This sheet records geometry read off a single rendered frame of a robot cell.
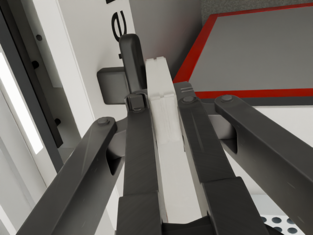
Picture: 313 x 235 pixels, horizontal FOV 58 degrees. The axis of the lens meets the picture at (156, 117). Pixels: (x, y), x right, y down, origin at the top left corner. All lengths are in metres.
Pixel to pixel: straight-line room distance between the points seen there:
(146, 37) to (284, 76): 0.23
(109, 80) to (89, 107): 0.02
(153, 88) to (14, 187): 0.13
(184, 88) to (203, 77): 0.33
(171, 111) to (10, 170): 0.13
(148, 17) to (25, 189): 0.35
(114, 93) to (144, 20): 0.28
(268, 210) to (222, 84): 0.20
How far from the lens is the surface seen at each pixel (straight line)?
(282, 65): 0.53
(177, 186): 0.47
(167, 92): 0.15
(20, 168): 0.23
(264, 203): 0.44
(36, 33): 0.31
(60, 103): 0.35
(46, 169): 0.26
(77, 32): 0.20
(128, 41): 0.19
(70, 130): 0.37
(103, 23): 0.23
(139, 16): 0.46
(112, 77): 0.21
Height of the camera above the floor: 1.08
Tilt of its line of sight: 55 degrees down
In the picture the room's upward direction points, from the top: 152 degrees counter-clockwise
